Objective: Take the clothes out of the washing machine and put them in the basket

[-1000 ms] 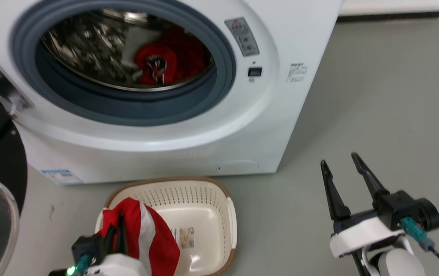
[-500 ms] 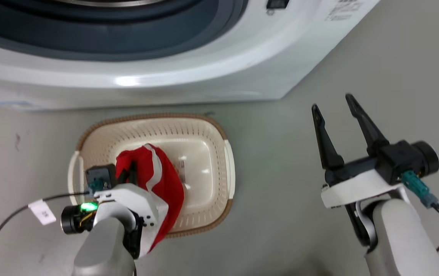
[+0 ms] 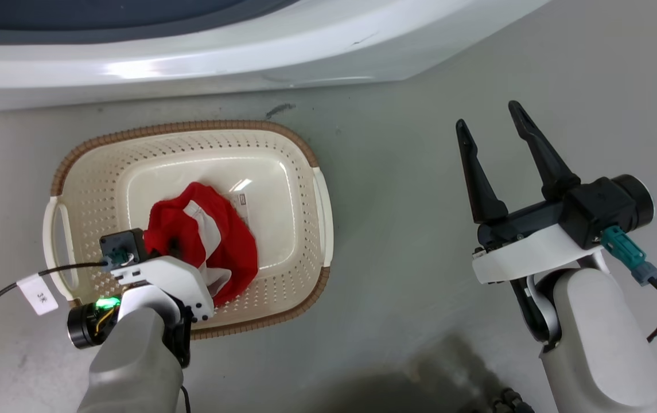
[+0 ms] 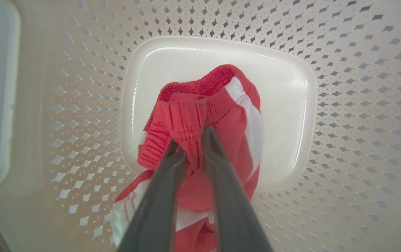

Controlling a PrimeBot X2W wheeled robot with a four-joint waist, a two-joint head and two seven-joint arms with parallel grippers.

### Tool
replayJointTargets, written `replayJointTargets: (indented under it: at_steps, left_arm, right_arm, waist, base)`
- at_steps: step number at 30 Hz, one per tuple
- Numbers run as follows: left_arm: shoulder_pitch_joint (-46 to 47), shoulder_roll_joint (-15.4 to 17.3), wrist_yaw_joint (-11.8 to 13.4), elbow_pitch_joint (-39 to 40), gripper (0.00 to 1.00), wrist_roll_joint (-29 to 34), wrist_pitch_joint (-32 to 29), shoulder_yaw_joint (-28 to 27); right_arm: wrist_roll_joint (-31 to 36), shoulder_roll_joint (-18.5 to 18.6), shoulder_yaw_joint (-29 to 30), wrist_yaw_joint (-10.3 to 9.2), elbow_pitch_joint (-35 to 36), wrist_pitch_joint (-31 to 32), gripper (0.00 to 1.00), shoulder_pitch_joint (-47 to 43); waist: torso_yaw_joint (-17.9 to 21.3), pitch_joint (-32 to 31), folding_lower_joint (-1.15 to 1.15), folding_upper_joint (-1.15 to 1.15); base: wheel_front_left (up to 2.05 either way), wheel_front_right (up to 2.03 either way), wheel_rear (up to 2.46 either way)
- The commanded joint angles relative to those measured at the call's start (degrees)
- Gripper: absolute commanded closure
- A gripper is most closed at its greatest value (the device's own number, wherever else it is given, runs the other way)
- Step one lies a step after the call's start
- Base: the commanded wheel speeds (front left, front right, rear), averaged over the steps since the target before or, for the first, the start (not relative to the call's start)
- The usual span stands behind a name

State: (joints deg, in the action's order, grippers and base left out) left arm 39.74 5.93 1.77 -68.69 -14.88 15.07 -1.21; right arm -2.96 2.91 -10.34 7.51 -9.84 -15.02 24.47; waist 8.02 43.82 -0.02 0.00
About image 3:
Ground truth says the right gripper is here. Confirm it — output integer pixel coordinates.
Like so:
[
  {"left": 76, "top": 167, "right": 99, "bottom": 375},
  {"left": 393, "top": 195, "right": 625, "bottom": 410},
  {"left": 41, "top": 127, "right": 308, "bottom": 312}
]
[{"left": 456, "top": 100, "right": 655, "bottom": 285}]

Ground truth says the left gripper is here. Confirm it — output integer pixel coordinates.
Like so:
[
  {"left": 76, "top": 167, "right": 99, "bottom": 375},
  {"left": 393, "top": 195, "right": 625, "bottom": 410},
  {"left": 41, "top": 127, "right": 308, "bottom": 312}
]
[{"left": 67, "top": 228, "right": 215, "bottom": 349}]

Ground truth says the red and white garment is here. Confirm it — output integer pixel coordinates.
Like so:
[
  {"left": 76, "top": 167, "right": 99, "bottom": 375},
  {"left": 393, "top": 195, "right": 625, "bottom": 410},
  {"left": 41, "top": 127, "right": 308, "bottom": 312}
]
[{"left": 143, "top": 182, "right": 259, "bottom": 308}]

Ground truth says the white sticker label in basket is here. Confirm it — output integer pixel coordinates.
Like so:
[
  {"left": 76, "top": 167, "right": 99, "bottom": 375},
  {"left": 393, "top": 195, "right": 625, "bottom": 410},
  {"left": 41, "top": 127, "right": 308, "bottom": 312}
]
[{"left": 231, "top": 193, "right": 252, "bottom": 225}]

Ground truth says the cream perforated laundry basket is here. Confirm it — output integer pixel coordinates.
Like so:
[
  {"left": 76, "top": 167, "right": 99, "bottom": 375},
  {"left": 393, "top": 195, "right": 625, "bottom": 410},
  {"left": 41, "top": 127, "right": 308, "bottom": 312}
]
[{"left": 42, "top": 120, "right": 334, "bottom": 340}]

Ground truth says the white washing machine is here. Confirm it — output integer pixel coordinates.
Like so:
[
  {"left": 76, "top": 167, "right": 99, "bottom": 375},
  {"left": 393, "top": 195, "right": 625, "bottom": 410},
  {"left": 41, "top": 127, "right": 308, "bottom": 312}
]
[{"left": 0, "top": 0, "right": 553, "bottom": 113}]

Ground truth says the white cable label tag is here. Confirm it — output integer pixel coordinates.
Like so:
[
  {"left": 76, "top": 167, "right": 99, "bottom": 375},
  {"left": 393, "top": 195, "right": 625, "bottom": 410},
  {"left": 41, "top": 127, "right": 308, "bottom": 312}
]
[{"left": 17, "top": 274, "right": 59, "bottom": 316}]

